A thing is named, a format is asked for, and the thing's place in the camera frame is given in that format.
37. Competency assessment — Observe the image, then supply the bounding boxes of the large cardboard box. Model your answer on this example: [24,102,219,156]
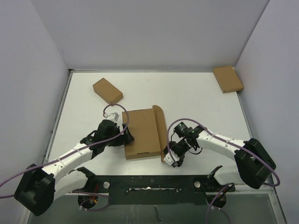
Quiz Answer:
[122,105,167,160]

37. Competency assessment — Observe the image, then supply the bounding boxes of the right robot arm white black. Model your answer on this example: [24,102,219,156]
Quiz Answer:
[163,122,276,191]

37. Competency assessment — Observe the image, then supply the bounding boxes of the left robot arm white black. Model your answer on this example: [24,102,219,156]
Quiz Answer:
[14,119,134,216]

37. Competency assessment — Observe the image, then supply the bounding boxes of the small closed cardboard box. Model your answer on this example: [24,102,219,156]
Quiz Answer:
[93,78,123,104]

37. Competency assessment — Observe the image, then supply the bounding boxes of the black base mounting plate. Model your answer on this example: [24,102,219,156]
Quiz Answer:
[79,175,223,205]

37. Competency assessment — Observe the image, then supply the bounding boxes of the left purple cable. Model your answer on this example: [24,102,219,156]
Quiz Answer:
[0,104,129,212]

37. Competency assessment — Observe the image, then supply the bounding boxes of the purple cable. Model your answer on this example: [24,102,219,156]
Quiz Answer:
[0,104,129,212]
[167,118,281,224]

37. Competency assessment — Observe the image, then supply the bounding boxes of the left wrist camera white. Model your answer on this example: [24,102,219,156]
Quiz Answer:
[106,112,119,123]

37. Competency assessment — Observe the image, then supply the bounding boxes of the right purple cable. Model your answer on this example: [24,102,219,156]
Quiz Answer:
[167,118,281,224]

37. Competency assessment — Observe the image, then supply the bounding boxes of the aluminium frame rail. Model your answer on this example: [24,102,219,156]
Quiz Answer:
[14,167,276,223]

